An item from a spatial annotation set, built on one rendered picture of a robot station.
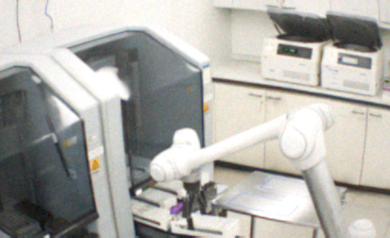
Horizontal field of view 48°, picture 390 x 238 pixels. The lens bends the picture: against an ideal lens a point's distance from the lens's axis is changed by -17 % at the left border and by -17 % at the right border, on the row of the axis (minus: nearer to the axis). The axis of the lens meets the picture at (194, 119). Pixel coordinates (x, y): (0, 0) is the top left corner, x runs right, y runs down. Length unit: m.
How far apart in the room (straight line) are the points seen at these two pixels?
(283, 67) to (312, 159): 2.74
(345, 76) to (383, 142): 0.69
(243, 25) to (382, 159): 2.08
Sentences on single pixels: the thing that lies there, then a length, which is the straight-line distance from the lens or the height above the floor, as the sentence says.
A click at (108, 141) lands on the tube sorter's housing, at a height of 1.26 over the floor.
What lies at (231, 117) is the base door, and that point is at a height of 0.52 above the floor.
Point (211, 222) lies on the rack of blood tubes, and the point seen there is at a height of 0.90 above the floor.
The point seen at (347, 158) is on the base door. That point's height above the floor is 0.33.
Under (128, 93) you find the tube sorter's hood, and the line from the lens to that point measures 2.18.
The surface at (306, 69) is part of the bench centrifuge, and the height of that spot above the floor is 1.05.
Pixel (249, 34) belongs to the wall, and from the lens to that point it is 5.12.
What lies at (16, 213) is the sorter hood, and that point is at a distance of 1.77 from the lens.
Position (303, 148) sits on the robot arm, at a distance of 1.59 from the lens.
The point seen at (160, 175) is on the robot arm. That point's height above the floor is 1.20.
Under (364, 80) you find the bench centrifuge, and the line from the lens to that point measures 4.11.
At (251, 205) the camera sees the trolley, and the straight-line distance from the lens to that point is 2.47.
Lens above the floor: 1.98
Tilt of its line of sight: 18 degrees down
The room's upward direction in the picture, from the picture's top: 2 degrees counter-clockwise
